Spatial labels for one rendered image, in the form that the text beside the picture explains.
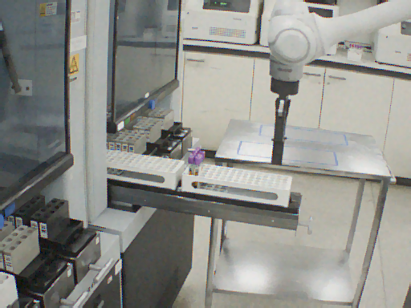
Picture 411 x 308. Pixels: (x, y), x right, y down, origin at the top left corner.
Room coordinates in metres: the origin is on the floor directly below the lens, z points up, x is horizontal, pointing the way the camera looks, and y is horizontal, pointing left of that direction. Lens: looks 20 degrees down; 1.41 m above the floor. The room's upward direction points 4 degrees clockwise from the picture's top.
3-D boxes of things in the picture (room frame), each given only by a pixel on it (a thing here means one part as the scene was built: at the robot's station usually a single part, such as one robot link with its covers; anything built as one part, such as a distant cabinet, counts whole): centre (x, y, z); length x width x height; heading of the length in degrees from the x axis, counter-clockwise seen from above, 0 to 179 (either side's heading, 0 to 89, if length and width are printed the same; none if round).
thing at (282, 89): (1.30, -0.19, 1.11); 0.08 x 0.07 x 0.09; 167
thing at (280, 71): (1.30, -0.19, 1.18); 0.09 x 0.09 x 0.06
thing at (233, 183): (1.32, -0.09, 0.83); 0.30 x 0.10 x 0.06; 78
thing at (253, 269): (1.77, -0.36, 0.41); 0.67 x 0.46 x 0.82; 82
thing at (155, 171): (1.39, 0.21, 0.83); 0.30 x 0.10 x 0.06; 78
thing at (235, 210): (1.35, 0.04, 0.78); 0.73 x 0.14 x 0.09; 78
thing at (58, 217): (1.00, 0.34, 0.85); 0.12 x 0.02 x 0.06; 168
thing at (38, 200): (1.02, 0.40, 0.85); 0.12 x 0.02 x 0.06; 168
